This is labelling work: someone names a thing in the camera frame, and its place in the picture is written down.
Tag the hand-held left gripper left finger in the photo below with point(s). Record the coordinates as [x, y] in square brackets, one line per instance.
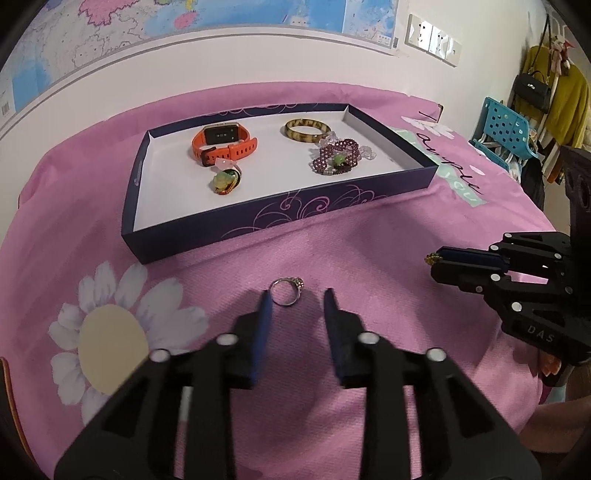
[264, 332]

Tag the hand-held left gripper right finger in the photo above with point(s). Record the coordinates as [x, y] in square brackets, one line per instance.
[333, 332]

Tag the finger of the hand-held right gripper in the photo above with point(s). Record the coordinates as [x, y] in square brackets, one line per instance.
[466, 277]
[471, 257]

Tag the small gold jewelry piece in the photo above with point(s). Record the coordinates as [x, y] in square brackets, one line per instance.
[432, 259]

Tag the dark blue jewelry box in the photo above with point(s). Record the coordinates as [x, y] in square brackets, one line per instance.
[184, 203]

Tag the person's right forearm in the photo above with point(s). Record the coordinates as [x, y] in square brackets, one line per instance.
[563, 415]

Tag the person's right hand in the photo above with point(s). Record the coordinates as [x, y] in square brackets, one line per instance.
[551, 367]

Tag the yellow coat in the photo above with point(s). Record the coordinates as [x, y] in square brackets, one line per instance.
[570, 101]

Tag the pink flower printed cloth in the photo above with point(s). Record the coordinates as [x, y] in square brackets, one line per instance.
[369, 221]

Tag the blue plastic chair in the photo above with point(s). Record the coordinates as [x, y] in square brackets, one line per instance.
[501, 124]

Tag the black handbag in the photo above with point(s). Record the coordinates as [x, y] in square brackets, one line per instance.
[533, 94]

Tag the brown wooden board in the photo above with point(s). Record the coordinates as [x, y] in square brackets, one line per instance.
[440, 113]

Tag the white and red garment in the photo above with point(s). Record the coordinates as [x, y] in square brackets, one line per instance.
[559, 50]

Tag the tortoiseshell bangle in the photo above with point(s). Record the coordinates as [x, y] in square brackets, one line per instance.
[295, 134]

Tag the orange smart watch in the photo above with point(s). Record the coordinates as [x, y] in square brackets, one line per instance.
[224, 134]

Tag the wooden table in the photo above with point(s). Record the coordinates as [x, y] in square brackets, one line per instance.
[7, 397]

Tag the colourful wall map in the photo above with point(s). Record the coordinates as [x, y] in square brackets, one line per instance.
[138, 27]

